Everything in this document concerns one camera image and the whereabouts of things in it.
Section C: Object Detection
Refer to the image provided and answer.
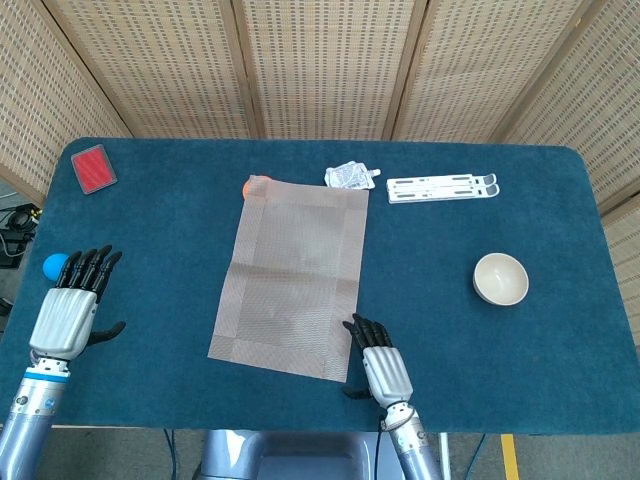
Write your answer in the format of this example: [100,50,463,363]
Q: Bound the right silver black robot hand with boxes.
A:
[341,313,415,409]

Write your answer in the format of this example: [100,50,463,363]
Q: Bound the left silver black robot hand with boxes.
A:
[28,244,126,361]

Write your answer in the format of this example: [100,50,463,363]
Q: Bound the brown woven placemat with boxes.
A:
[207,174,371,384]

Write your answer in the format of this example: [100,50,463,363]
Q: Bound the white round bowl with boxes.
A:
[472,252,530,307]

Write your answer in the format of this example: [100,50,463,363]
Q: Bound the blue ball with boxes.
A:
[42,253,72,280]

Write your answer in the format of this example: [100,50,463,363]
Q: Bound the teal table cover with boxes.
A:
[0,137,640,435]

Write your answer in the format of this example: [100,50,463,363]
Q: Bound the blue-grey robot torso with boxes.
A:
[199,428,416,480]

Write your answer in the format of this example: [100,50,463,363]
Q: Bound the yellow floor tape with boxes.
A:
[501,433,521,480]

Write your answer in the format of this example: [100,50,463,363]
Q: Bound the red card box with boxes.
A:
[70,143,119,196]

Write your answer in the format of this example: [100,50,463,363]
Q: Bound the white folding laptop stand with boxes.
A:
[386,172,502,205]

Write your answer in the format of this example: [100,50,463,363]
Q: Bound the silver spout pouch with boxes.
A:
[324,160,382,191]

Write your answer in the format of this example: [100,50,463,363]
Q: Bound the orange disc with hole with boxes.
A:
[241,175,274,201]

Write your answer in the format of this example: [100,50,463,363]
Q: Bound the woven wooden folding screen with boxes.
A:
[0,0,640,349]

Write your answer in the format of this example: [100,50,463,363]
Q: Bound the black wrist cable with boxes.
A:
[375,419,389,480]

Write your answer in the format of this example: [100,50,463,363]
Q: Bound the black devices with cables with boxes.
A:
[0,202,44,271]

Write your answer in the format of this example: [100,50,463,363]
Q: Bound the blue cable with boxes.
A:
[467,433,489,480]
[163,428,180,480]

